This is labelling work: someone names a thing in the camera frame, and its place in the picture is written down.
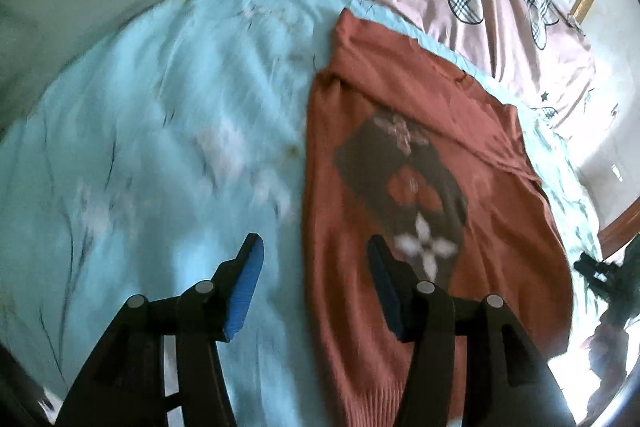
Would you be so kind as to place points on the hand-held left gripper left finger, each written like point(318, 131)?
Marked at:
point(246, 279)

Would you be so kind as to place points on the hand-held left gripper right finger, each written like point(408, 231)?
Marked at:
point(387, 292)

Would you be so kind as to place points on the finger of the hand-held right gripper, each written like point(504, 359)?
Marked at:
point(592, 272)

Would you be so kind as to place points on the orange knit sweater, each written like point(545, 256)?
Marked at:
point(450, 107)

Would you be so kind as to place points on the light blue floral bedsheet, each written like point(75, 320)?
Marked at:
point(150, 107)

